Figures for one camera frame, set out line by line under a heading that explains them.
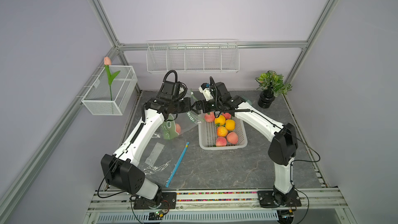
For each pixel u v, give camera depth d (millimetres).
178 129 900
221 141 865
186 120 804
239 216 1577
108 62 790
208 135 961
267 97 1030
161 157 870
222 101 654
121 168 401
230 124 954
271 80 913
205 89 754
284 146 490
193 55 992
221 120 969
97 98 750
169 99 578
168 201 732
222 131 913
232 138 886
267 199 740
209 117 956
